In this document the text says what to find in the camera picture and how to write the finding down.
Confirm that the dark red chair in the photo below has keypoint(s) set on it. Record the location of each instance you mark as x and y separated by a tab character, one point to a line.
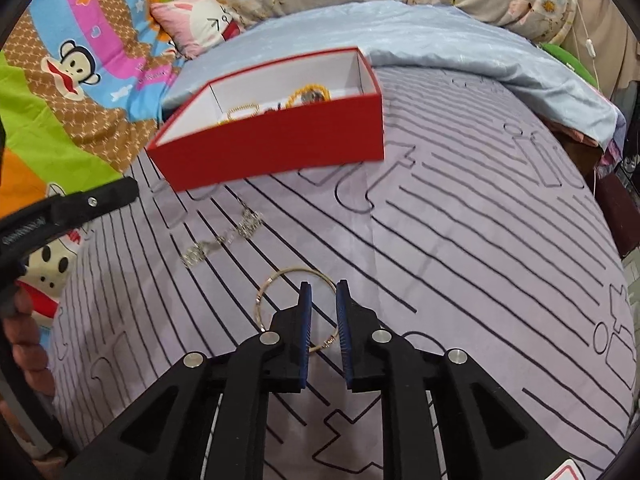
620	215

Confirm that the beige curtain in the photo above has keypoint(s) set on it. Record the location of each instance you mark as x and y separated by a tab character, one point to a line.
610	25

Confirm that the pink cartoon pillow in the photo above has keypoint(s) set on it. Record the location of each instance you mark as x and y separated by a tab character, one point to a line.
195	22

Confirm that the gold bangle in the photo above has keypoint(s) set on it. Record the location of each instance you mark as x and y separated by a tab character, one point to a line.
295	269

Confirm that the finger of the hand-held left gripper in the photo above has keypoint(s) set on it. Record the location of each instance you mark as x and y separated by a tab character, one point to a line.
75	207

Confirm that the colourful monkey printed blanket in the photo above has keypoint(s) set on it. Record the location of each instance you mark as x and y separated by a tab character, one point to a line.
60	110

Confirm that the light blue blanket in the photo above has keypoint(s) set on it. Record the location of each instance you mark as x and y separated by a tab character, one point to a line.
450	40

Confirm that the red cardboard box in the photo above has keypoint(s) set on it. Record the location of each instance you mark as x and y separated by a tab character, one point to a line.
280	145

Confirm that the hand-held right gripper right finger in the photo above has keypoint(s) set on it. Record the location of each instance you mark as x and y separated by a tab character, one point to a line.
345	340

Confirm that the green plastic object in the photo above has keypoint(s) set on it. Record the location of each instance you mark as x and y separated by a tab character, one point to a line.
570	62

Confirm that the person's left hand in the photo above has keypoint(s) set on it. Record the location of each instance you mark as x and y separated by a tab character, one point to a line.
32	330

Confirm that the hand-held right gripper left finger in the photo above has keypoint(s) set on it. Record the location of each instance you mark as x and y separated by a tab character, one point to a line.
306	340

